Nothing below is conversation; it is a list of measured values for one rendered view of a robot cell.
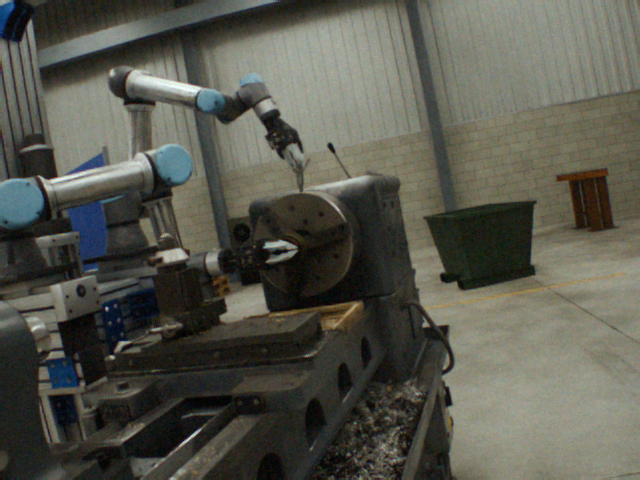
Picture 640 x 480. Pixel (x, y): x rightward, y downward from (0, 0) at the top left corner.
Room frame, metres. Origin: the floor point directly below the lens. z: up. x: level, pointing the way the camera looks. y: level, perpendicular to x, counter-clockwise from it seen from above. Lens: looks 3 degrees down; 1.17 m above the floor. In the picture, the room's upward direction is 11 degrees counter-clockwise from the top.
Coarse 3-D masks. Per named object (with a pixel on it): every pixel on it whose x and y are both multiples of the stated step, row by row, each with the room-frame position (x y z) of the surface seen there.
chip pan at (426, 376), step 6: (432, 342) 2.24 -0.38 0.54; (438, 342) 2.22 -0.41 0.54; (432, 348) 2.15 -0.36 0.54; (438, 348) 2.13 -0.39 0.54; (432, 354) 2.07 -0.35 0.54; (438, 354) 2.05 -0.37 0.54; (426, 360) 2.01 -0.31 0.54; (432, 360) 1.99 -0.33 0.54; (426, 366) 1.94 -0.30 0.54; (432, 366) 1.92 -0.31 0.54; (426, 372) 1.87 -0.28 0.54; (432, 372) 1.86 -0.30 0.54; (420, 378) 1.82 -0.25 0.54; (426, 378) 1.81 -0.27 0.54; (432, 378) 1.80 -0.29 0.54; (420, 384) 1.76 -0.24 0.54; (426, 384) 1.75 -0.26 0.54
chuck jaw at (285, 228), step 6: (270, 210) 1.66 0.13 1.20; (264, 216) 1.62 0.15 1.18; (270, 216) 1.61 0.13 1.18; (276, 216) 1.64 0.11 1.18; (264, 222) 1.62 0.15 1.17; (270, 222) 1.62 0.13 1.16; (276, 222) 1.59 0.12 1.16; (282, 222) 1.63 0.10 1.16; (270, 228) 1.61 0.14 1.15; (276, 228) 1.59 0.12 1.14; (282, 228) 1.58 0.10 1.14; (288, 228) 1.62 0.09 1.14; (270, 234) 1.60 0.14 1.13; (276, 234) 1.58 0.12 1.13; (282, 234) 1.56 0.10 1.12
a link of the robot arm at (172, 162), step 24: (168, 144) 1.48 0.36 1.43; (96, 168) 1.40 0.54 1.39; (120, 168) 1.41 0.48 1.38; (144, 168) 1.44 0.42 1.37; (168, 168) 1.46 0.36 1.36; (192, 168) 1.52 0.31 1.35; (0, 192) 1.20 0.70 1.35; (24, 192) 1.23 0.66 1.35; (48, 192) 1.27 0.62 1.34; (72, 192) 1.32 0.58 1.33; (96, 192) 1.36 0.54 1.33; (120, 192) 1.42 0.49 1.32; (144, 192) 1.50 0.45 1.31; (0, 216) 1.20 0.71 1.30; (24, 216) 1.22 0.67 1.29; (48, 216) 1.29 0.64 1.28
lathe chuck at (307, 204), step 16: (304, 192) 1.62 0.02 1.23; (320, 192) 1.69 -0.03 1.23; (272, 208) 1.65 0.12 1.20; (288, 208) 1.64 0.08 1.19; (304, 208) 1.62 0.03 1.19; (320, 208) 1.61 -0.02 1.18; (336, 208) 1.59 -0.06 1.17; (288, 224) 1.64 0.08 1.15; (304, 224) 1.63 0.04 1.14; (320, 224) 1.61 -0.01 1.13; (336, 224) 1.60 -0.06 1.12; (352, 224) 1.63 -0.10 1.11; (336, 240) 1.60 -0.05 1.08; (352, 240) 1.59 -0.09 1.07; (320, 256) 1.62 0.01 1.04; (336, 256) 1.61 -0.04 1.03; (352, 256) 1.60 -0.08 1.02; (272, 272) 1.67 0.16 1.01; (304, 272) 1.63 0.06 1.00; (320, 272) 1.62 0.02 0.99; (336, 272) 1.60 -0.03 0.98; (304, 288) 1.64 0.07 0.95; (320, 288) 1.62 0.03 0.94
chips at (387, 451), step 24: (384, 384) 1.69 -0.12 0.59; (408, 384) 1.68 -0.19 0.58; (360, 408) 1.53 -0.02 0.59; (384, 408) 1.59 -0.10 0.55; (408, 408) 1.46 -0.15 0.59; (360, 432) 1.44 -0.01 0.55; (384, 432) 1.32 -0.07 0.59; (408, 432) 1.34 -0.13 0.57; (336, 456) 1.33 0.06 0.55; (360, 456) 1.27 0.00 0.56; (384, 456) 1.23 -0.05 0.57
